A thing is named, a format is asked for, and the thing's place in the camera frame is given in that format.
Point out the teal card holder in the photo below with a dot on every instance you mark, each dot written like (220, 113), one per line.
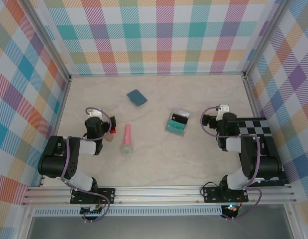
(136, 98)

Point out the teal credit card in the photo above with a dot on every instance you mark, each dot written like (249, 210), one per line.
(175, 128)

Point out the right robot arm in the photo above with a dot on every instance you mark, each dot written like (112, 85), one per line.
(251, 159)

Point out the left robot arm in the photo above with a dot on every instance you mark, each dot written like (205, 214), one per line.
(56, 164)

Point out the black credit card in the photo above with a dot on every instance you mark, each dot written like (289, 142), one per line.
(179, 119)

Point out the wooden cube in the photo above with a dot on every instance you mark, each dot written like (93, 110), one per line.
(109, 138)

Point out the red toy brick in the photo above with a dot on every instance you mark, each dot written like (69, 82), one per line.
(114, 131)

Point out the black grey checkerboard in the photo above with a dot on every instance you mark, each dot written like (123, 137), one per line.
(256, 127)

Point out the pink toy microphone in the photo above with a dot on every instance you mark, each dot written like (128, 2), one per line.
(127, 134)

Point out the small circuit board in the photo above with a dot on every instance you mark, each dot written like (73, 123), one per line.
(231, 209)
(93, 210)

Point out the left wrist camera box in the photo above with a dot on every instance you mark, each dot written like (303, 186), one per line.
(112, 122)

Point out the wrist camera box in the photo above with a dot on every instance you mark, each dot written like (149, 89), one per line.
(206, 120)
(112, 122)

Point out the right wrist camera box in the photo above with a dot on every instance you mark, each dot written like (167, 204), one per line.
(206, 120)

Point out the aluminium frame side rail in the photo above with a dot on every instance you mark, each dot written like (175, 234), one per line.
(252, 99)
(58, 124)

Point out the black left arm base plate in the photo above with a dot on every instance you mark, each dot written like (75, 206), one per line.
(106, 195)

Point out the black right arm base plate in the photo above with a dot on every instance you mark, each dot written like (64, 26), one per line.
(211, 194)

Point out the aluminium frame bottom rail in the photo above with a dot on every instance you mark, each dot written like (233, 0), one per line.
(156, 74)

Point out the long aluminium mounting rail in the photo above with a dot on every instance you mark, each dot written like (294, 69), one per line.
(156, 194)

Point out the aluminium frame post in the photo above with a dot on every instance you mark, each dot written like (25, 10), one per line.
(48, 42)
(266, 37)

